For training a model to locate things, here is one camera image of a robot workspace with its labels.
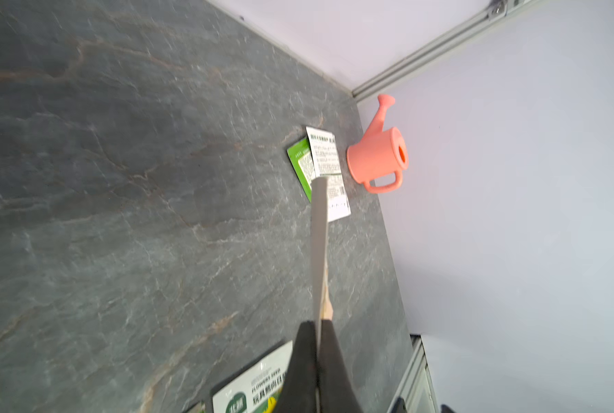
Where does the pink watering can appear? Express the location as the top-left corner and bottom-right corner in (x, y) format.
(347, 94), (409, 194)

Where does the green seed packet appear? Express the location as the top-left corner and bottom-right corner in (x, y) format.
(287, 138), (316, 201)

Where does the white orange-print seed packet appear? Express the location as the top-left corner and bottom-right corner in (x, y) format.
(310, 177), (329, 345)

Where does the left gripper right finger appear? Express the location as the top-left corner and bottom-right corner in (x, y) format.
(318, 319), (362, 413)

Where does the sunflower seed packet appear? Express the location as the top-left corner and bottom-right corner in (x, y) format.
(211, 341), (293, 412)

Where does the white text seed packet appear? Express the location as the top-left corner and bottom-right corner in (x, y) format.
(306, 127), (351, 222)

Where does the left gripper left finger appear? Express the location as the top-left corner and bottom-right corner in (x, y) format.
(274, 321), (317, 413)

